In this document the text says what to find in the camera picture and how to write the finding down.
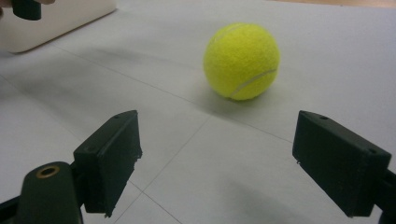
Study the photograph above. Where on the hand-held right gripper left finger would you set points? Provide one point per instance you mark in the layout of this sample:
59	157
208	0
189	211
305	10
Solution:
106	165

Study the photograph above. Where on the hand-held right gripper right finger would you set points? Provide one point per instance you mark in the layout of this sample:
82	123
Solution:
339	161

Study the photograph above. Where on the white plastic storage bin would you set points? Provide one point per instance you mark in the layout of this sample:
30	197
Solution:
62	21

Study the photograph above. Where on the yellow tennis ball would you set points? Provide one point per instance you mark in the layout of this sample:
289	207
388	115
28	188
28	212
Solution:
241	60

